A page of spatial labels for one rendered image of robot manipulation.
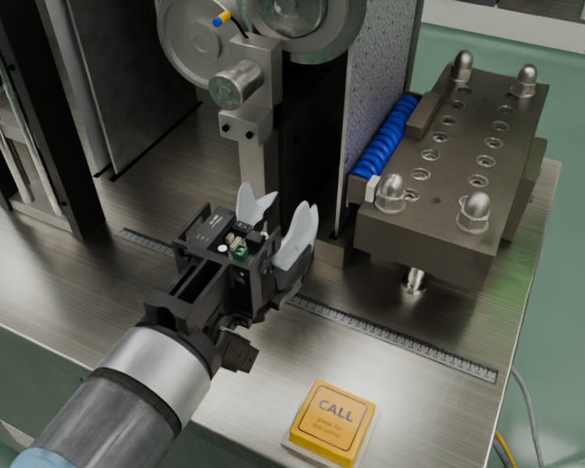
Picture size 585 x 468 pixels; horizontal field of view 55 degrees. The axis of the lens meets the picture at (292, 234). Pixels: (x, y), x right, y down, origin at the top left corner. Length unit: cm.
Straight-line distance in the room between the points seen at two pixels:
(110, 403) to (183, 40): 45
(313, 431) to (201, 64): 44
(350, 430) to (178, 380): 26
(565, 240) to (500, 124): 147
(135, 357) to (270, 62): 34
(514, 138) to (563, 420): 113
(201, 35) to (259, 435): 45
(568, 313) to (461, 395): 139
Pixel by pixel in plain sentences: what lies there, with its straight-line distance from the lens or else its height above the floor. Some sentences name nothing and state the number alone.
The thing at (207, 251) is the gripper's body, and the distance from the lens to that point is 43.
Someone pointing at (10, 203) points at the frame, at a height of 91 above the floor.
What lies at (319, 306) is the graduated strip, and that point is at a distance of 73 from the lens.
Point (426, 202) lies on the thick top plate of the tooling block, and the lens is 69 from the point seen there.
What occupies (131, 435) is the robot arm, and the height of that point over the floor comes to 114.
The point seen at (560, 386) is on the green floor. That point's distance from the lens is 187.
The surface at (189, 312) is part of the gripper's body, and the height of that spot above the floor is 116.
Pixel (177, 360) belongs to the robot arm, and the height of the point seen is 114.
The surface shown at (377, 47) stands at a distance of 69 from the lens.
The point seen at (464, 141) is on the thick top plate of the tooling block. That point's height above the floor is 103.
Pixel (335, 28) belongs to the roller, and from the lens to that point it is 59.
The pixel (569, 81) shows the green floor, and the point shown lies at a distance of 330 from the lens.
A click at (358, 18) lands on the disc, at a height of 124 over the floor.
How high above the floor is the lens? 147
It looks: 45 degrees down
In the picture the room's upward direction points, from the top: straight up
